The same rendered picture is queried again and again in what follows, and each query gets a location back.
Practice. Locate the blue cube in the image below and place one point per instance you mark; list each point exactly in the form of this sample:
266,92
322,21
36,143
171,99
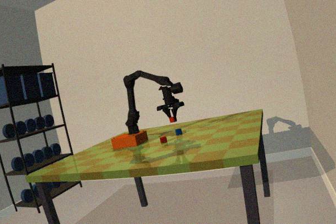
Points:
178,131

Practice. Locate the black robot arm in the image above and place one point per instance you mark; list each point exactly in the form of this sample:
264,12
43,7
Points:
129,82

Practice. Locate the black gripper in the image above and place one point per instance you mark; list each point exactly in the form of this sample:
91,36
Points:
169,103

